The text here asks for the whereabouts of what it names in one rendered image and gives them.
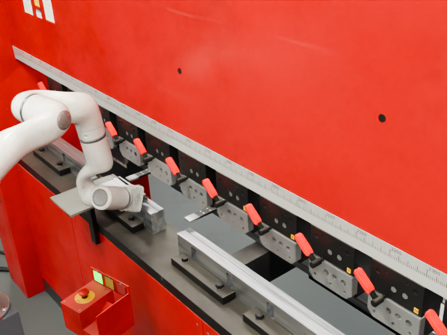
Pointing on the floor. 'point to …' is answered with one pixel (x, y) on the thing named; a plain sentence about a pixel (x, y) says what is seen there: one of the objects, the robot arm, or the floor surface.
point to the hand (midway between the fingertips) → (142, 198)
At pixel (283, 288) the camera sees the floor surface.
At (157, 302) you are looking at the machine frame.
